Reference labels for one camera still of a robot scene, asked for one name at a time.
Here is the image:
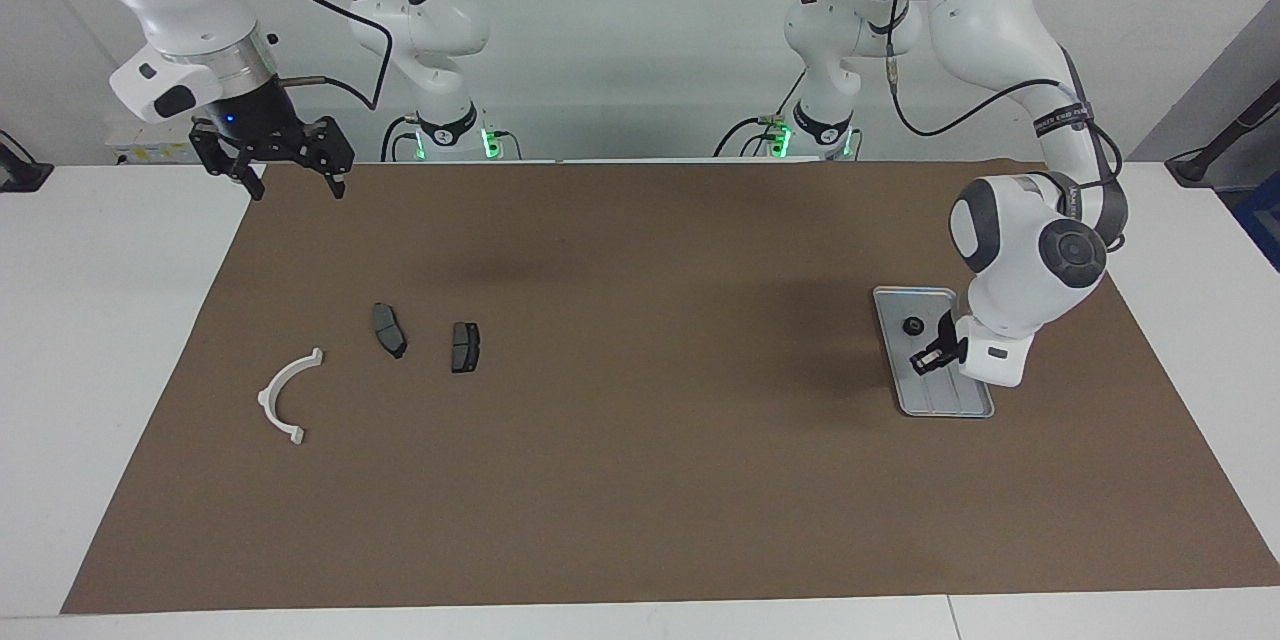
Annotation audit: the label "black clamp mount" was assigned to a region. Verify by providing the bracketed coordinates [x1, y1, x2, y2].
[0, 128, 54, 193]

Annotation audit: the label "white curved plastic bracket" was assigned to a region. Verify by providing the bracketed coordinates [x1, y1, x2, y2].
[257, 348, 325, 446]

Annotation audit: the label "blue bin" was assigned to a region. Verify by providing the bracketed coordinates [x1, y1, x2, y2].
[1232, 170, 1280, 271]

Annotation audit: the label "silver metal tray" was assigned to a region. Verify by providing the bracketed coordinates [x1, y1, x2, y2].
[873, 286, 996, 419]

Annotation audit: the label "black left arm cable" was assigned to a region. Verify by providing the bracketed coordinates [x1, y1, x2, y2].
[880, 0, 1131, 256]

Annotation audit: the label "brown table mat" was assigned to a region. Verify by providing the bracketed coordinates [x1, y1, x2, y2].
[60, 160, 1280, 615]

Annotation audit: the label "white box yellow labels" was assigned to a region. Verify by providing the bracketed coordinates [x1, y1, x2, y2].
[105, 115, 216, 167]

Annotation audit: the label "short dark grey brake pad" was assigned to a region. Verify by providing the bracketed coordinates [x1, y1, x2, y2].
[450, 321, 482, 374]

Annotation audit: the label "black base power cable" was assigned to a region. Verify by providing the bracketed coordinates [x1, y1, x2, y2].
[380, 115, 416, 163]
[714, 70, 807, 159]

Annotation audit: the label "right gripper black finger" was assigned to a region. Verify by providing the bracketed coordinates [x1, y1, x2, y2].
[303, 117, 355, 200]
[190, 118, 267, 202]

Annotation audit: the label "long dark grey brake pad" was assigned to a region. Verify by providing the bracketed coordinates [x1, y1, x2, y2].
[371, 303, 408, 360]

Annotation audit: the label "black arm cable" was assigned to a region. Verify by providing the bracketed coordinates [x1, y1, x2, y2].
[880, 0, 1131, 256]
[225, 0, 391, 111]

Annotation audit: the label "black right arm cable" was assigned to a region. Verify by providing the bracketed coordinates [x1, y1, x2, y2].
[225, 0, 391, 111]

